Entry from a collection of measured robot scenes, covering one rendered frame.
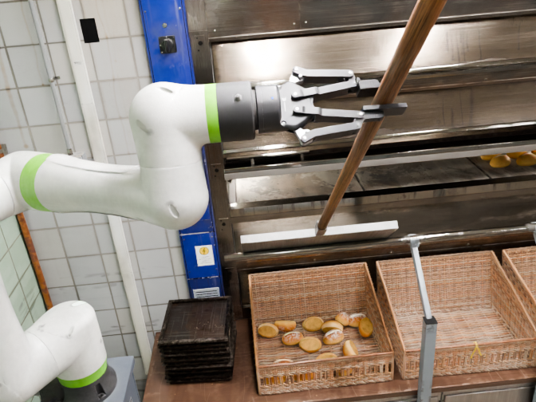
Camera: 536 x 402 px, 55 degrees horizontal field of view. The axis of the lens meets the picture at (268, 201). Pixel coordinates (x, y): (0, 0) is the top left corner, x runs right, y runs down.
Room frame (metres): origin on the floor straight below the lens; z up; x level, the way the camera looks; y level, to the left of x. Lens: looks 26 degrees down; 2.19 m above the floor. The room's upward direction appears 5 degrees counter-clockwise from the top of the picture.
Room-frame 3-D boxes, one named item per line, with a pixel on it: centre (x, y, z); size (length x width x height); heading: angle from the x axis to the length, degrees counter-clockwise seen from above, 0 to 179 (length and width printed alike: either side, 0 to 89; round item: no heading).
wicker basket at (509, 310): (1.78, -0.75, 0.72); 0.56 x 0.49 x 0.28; 91
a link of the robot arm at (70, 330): (1.00, 0.52, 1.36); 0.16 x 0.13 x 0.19; 146
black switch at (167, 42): (1.96, 0.32, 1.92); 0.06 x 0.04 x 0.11; 92
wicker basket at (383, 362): (1.76, -0.16, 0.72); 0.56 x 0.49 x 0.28; 92
